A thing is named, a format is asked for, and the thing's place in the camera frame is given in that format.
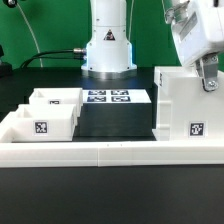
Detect black cables at base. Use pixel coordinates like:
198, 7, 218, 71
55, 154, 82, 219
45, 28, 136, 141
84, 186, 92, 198
19, 47, 88, 69

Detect white drawer tray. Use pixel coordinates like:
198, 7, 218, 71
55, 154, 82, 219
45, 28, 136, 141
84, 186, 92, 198
29, 88, 83, 116
12, 104, 77, 142

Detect white front drawer tray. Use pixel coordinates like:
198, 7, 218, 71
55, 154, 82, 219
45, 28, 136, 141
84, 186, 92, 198
12, 104, 77, 142

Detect white rear drawer tray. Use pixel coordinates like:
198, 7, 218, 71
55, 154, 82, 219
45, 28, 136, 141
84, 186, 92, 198
29, 88, 83, 116

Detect white drawer cabinet box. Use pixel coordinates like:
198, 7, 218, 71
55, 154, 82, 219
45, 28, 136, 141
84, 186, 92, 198
153, 66, 224, 141

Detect black device at left edge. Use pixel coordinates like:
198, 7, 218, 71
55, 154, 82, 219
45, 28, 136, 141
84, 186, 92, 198
0, 45, 12, 77

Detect thin white cable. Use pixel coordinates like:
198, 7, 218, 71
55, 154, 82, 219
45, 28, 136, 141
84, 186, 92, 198
14, 0, 44, 69

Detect fiducial marker sheet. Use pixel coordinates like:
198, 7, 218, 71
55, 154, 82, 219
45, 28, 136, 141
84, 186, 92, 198
83, 89, 151, 104

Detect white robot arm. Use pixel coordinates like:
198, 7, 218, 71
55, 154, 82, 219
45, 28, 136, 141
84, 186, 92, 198
82, 0, 224, 91

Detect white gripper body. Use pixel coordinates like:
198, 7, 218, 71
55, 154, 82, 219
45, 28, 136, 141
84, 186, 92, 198
165, 0, 224, 66

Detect white U-shaped border fence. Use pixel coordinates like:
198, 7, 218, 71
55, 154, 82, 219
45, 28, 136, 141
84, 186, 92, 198
0, 115, 224, 168

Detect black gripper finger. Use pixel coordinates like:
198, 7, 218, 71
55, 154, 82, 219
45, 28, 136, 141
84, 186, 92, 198
196, 53, 218, 92

